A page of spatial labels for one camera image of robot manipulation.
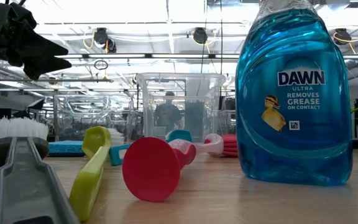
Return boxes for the blue sponge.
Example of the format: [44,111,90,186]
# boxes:
[47,140,86,157]

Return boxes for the grey dish brush white bristles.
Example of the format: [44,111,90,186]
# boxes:
[0,116,80,224]

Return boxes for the red white suction-cup dish brush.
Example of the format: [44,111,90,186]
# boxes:
[122,133,239,203]

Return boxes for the blue Dawn dish soap bottle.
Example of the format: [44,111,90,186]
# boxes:
[235,0,354,187]

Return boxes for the black ceiling light track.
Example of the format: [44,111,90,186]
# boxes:
[54,52,241,60]

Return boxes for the person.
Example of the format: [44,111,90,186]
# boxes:
[154,91,182,131]

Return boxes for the tall clear plastic bin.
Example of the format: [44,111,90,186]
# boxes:
[135,72,227,144]

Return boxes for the black hanging ring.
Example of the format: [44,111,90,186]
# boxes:
[93,59,109,71]

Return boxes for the black ceiling cable reel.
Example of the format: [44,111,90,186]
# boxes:
[333,27,353,46]
[93,27,117,54]
[192,27,209,45]

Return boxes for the black hanging vertical cable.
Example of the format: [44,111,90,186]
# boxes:
[218,0,224,97]

